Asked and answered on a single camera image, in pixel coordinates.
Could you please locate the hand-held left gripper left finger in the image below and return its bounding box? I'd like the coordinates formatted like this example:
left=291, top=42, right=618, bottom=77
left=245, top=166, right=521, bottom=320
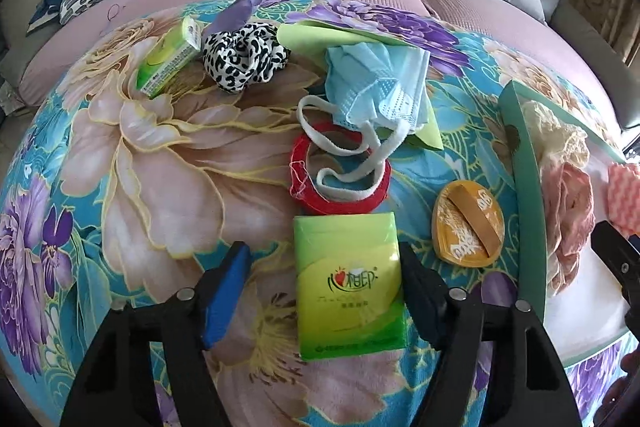
left=59, top=240, right=254, bottom=427

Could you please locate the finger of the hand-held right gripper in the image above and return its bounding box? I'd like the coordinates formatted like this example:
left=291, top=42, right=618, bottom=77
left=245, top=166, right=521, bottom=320
left=591, top=220, right=640, bottom=304

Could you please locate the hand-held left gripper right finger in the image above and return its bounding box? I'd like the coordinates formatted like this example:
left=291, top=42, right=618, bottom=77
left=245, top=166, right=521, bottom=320
left=399, top=242, right=584, bottom=427

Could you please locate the pink wavy cloth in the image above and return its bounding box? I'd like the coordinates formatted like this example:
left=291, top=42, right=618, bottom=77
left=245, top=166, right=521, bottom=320
left=606, top=162, right=640, bottom=238

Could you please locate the pink fluffy towel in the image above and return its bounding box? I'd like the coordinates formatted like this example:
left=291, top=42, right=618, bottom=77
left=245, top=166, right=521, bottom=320
left=540, top=159, right=597, bottom=298

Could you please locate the green tissue pack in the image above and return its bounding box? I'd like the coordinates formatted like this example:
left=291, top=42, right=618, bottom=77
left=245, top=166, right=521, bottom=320
left=292, top=212, right=407, bottom=362
left=136, top=16, right=205, bottom=98

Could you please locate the orange powder puff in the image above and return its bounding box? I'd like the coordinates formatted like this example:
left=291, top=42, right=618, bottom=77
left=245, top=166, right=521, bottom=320
left=431, top=179, right=507, bottom=267

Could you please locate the shallow teal cardboard box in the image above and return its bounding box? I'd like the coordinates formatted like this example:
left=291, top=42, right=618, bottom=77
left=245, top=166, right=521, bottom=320
left=499, top=79, right=640, bottom=365

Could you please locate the cream crochet cloth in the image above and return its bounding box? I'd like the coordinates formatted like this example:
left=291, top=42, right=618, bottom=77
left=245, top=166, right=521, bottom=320
left=520, top=101, right=591, bottom=170

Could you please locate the blue face mask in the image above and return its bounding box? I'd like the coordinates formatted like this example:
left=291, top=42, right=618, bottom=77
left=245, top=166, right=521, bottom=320
left=297, top=44, right=432, bottom=202

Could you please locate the leopard print scrunchie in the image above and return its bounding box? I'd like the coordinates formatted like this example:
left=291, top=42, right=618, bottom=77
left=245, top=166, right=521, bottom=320
left=201, top=22, right=292, bottom=95

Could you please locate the light green cloth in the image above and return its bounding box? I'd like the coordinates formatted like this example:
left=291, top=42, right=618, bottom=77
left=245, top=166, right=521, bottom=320
left=276, top=21, right=445, bottom=150

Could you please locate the purple cloth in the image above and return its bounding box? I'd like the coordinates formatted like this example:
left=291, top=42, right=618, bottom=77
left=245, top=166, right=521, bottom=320
left=207, top=0, right=288, bottom=38

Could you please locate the red tape roll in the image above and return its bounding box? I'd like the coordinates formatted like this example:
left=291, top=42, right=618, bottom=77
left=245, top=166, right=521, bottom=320
left=288, top=119, right=393, bottom=216

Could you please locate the dark blue cushion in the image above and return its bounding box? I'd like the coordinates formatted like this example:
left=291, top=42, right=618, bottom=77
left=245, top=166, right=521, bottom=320
left=26, top=0, right=68, bottom=34

